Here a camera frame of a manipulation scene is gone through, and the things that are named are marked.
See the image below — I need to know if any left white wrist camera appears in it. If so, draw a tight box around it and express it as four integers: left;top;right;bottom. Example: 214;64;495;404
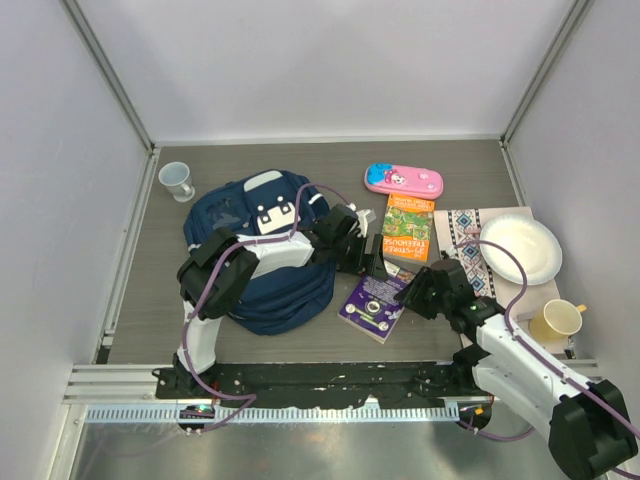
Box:
356;209;376;237

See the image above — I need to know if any light blue footed cup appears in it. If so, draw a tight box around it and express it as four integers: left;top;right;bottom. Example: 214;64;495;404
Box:
158;162;196;203

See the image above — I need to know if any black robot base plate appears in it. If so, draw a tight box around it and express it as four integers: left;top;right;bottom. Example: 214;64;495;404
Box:
155;362;514;409

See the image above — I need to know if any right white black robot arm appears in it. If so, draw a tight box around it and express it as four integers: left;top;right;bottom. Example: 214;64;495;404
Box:
396;259;639;479

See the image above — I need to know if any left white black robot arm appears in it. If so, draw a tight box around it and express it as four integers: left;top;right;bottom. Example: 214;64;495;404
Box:
175;204;388;399

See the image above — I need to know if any navy blue student backpack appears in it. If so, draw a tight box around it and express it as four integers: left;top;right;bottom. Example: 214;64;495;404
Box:
183;170;336;335

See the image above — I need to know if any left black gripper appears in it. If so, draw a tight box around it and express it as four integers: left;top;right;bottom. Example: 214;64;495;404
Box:
332;234;389;282

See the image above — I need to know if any orange green treehouse book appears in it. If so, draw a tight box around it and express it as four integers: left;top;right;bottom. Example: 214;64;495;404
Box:
382;194;435;264

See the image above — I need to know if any pink cartoon pencil case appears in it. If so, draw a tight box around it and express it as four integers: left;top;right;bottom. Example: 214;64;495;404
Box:
364;163;444;200

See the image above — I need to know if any white slotted cable duct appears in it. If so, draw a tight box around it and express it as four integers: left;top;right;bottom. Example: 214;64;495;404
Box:
85;400;459;424

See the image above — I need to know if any purple paperback book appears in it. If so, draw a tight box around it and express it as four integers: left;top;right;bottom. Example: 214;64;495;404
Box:
338;262;415;344

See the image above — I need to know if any cream yellow mug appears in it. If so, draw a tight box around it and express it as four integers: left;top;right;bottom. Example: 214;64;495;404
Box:
529;299;587;342

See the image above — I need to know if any white shallow bowl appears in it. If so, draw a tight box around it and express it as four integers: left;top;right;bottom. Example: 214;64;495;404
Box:
480;214;563;286

